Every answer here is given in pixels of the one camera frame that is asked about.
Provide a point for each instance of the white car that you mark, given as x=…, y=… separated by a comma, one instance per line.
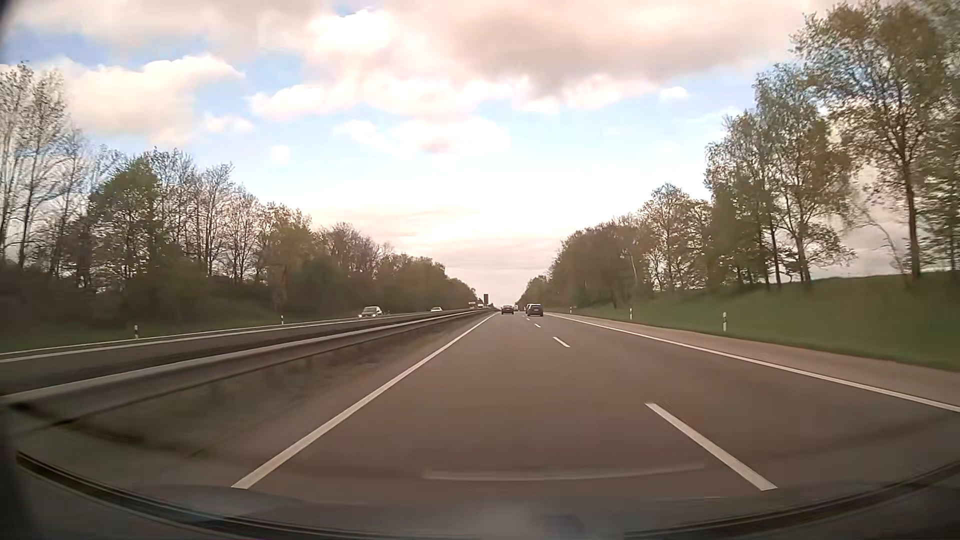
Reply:
x=370, y=311

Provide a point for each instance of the car's own bonnet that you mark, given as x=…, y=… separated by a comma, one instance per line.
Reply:
x=480, y=517

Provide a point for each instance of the road markings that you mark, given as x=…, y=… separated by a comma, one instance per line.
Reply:
x=709, y=446

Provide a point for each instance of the row of trees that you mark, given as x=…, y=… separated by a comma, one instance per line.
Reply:
x=787, y=195
x=187, y=240

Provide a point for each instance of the grass bank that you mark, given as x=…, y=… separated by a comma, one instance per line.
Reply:
x=825, y=315

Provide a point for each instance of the grass verge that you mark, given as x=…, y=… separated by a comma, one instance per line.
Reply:
x=112, y=330

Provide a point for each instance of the grey metal guard rail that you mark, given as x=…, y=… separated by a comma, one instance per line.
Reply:
x=187, y=367

